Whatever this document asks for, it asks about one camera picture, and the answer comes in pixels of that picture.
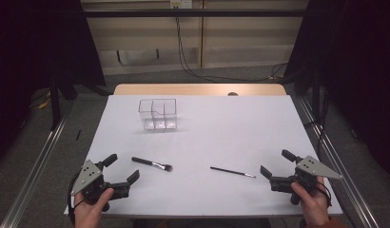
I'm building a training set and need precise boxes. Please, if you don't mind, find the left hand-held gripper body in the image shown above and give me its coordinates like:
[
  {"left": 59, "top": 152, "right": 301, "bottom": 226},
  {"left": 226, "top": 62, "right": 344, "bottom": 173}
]
[{"left": 69, "top": 159, "right": 131, "bottom": 213}]

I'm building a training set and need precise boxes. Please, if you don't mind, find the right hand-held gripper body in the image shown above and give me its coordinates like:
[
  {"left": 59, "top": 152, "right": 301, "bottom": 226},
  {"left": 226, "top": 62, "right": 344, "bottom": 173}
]
[{"left": 268, "top": 155, "right": 343, "bottom": 206}]

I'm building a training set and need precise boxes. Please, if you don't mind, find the thick black makeup brush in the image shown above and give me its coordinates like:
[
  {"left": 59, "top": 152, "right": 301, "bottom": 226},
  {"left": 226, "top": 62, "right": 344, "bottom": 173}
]
[{"left": 131, "top": 156, "right": 174, "bottom": 173}]

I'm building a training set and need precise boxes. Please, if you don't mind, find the thin black makeup brush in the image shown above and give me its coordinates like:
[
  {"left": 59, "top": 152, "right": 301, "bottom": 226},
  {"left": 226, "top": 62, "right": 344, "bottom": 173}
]
[{"left": 209, "top": 166, "right": 257, "bottom": 179}]

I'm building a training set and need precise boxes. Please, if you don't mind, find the clear plastic organizer box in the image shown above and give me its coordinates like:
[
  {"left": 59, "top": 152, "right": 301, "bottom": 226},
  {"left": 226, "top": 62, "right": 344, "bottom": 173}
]
[{"left": 138, "top": 98, "right": 178, "bottom": 131}]

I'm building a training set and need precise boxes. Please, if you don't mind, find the person's right hand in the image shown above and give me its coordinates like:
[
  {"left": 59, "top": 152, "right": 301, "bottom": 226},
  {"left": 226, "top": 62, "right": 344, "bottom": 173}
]
[{"left": 290, "top": 177, "right": 332, "bottom": 227}]

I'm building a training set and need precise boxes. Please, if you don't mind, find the person's left hand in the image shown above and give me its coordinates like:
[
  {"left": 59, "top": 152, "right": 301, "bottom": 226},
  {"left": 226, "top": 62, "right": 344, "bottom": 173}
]
[{"left": 73, "top": 187, "right": 115, "bottom": 228}]

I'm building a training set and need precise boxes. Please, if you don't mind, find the white table cover sheet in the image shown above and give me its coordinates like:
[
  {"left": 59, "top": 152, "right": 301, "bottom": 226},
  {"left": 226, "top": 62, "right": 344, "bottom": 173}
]
[{"left": 63, "top": 94, "right": 343, "bottom": 219}]

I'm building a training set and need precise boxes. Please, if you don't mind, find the black metal stand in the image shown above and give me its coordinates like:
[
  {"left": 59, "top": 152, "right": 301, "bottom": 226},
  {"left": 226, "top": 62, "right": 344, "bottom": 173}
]
[{"left": 302, "top": 67, "right": 327, "bottom": 131}]

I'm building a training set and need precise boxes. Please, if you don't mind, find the dark curtain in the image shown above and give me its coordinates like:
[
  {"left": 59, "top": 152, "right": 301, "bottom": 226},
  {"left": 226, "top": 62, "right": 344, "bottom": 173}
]
[
  {"left": 0, "top": 0, "right": 106, "bottom": 167},
  {"left": 283, "top": 0, "right": 390, "bottom": 183}
]

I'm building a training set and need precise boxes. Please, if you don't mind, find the right hand-held gripper cable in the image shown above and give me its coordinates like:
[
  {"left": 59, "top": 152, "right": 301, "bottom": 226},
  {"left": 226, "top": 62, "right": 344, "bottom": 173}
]
[{"left": 316, "top": 181, "right": 333, "bottom": 209}]

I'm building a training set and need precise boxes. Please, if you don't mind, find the hand-held gripper cable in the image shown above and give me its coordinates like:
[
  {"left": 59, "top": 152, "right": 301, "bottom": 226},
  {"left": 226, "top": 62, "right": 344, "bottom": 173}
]
[
  {"left": 316, "top": 181, "right": 333, "bottom": 209},
  {"left": 67, "top": 172, "right": 87, "bottom": 224}
]

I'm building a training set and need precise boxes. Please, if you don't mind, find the left hand-held gripper cable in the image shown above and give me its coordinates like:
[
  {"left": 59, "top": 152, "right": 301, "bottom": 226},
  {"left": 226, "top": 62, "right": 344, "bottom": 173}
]
[{"left": 67, "top": 172, "right": 87, "bottom": 224}]

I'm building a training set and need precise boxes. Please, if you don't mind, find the aluminium floor rail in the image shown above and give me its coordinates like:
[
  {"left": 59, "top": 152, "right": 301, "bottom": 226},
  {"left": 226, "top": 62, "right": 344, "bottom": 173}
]
[
  {"left": 297, "top": 96, "right": 380, "bottom": 228},
  {"left": 0, "top": 100, "right": 77, "bottom": 228}
]

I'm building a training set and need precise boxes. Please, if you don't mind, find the long black wall cable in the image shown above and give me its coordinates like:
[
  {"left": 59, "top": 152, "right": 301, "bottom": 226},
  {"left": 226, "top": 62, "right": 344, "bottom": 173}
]
[{"left": 174, "top": 5, "right": 289, "bottom": 84}]

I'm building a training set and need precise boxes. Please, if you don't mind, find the black horizontal frame bar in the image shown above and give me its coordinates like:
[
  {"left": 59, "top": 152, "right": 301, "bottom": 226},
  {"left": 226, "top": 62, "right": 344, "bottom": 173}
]
[{"left": 83, "top": 9, "right": 307, "bottom": 19}]

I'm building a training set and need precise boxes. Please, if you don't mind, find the white wall outlet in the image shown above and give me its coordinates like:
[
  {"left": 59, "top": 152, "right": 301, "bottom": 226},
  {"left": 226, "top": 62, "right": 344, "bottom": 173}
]
[{"left": 169, "top": 0, "right": 193, "bottom": 10}]

